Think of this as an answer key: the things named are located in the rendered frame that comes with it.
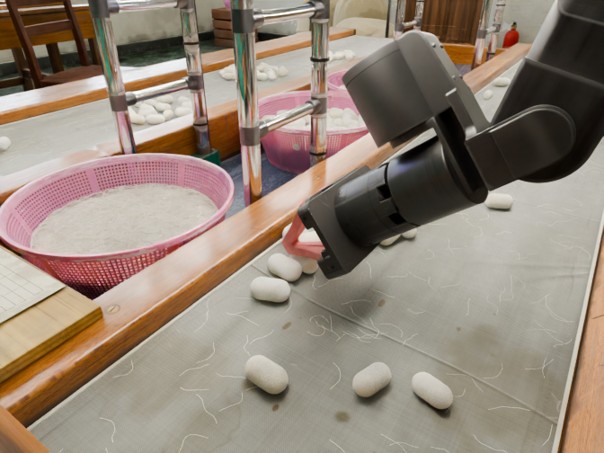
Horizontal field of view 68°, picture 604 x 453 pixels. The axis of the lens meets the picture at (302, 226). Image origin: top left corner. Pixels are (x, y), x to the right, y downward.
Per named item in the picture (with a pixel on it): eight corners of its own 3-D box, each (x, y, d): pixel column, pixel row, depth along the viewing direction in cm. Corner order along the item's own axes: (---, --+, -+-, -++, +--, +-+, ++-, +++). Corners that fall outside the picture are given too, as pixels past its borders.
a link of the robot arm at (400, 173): (486, 209, 29) (510, 183, 33) (436, 113, 29) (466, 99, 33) (400, 241, 34) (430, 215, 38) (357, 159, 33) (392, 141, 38)
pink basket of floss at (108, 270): (237, 205, 72) (232, 148, 67) (243, 317, 50) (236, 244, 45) (61, 217, 69) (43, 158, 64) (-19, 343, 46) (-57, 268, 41)
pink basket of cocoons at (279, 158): (388, 137, 99) (393, 93, 94) (378, 190, 77) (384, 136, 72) (271, 128, 104) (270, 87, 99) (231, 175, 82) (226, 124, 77)
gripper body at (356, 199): (290, 211, 36) (357, 175, 31) (352, 171, 43) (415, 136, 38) (331, 280, 37) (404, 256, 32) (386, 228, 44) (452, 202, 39)
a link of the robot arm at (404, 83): (588, 152, 24) (582, 131, 31) (490, -42, 24) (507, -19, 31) (396, 233, 31) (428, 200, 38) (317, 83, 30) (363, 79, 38)
